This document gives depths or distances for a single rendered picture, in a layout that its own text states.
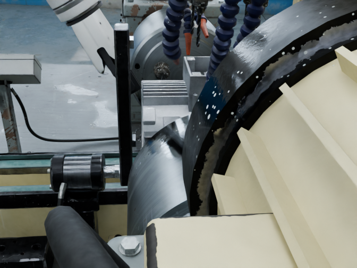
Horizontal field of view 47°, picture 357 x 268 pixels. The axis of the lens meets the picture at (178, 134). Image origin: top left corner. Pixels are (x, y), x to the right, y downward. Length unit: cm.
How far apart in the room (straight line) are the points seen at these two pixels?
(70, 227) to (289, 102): 10
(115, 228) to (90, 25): 38
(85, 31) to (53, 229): 57
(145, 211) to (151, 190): 3
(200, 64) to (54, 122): 64
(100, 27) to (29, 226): 39
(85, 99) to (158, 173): 100
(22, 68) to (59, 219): 81
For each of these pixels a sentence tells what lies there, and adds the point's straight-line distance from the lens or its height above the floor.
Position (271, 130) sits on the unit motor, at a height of 132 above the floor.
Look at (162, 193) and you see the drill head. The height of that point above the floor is 113.
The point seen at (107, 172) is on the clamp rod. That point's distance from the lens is 66.
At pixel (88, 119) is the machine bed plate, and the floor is 80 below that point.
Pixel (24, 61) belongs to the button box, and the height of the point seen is 107.
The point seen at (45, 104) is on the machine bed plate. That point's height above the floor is 80.
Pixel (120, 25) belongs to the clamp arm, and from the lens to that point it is 57.
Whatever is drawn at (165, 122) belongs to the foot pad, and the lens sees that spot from 68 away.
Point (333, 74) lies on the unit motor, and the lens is 16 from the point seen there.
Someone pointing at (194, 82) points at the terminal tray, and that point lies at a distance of 69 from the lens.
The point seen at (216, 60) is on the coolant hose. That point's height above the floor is 122.
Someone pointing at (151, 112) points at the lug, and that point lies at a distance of 69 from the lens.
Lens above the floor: 139
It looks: 29 degrees down
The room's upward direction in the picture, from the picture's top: 2 degrees clockwise
